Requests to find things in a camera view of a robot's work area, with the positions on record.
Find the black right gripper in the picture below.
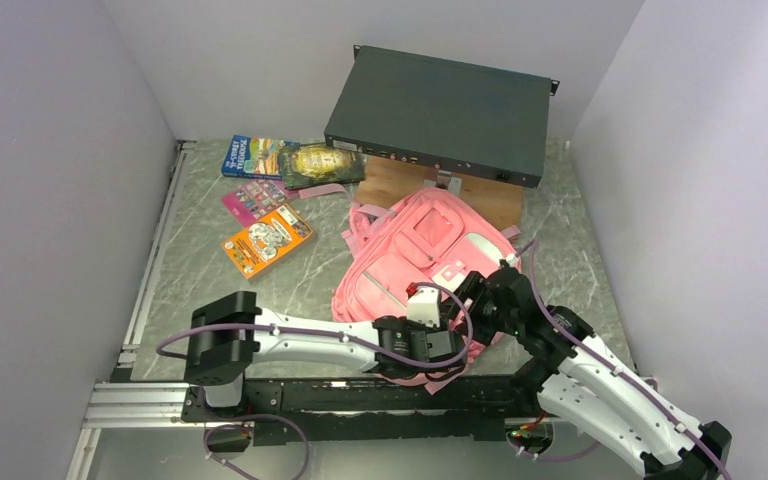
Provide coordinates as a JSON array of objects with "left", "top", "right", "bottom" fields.
[{"left": 432, "top": 270, "right": 521, "bottom": 345}]

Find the pink student backpack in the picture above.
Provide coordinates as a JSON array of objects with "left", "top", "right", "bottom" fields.
[{"left": 331, "top": 187, "right": 519, "bottom": 323}]

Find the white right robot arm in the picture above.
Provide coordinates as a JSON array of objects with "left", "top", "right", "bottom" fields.
[{"left": 454, "top": 267, "right": 732, "bottom": 479}]

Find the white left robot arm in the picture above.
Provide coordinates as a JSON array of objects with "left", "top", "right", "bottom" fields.
[{"left": 184, "top": 291, "right": 468, "bottom": 420}]

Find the wooden support block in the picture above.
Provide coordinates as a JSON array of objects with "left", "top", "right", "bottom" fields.
[{"left": 356, "top": 156, "right": 525, "bottom": 230}]

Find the dark green rack device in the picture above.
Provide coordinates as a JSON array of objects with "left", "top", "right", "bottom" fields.
[{"left": 324, "top": 45, "right": 559, "bottom": 188}]

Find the orange book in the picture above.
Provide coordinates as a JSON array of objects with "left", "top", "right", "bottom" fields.
[{"left": 222, "top": 204, "right": 314, "bottom": 280}]

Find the dark green yellow book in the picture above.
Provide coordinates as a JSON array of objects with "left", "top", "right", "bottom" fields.
[{"left": 278, "top": 143, "right": 366, "bottom": 190}]

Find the pink sticker card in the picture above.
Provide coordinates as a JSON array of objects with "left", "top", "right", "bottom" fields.
[{"left": 222, "top": 179, "right": 298, "bottom": 227}]

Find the blue treehouse book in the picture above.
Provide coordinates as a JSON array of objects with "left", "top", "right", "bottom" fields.
[{"left": 221, "top": 135, "right": 298, "bottom": 180}]

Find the grey metal bracket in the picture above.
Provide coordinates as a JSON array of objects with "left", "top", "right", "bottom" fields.
[{"left": 423, "top": 168, "right": 463, "bottom": 196}]

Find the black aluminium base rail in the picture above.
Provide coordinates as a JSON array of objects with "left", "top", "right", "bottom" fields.
[{"left": 83, "top": 375, "right": 556, "bottom": 446}]

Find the silver side rail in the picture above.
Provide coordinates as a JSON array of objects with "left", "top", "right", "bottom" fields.
[{"left": 116, "top": 140, "right": 197, "bottom": 369}]

